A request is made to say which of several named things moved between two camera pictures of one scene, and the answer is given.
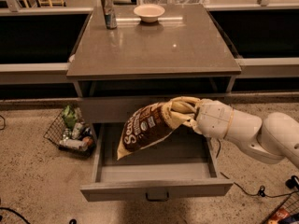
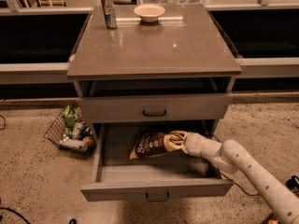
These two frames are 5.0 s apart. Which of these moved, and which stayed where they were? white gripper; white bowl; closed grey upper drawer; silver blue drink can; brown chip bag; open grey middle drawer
Moved: brown chip bag; white gripper
Stayed: closed grey upper drawer; white bowl; open grey middle drawer; silver blue drink can
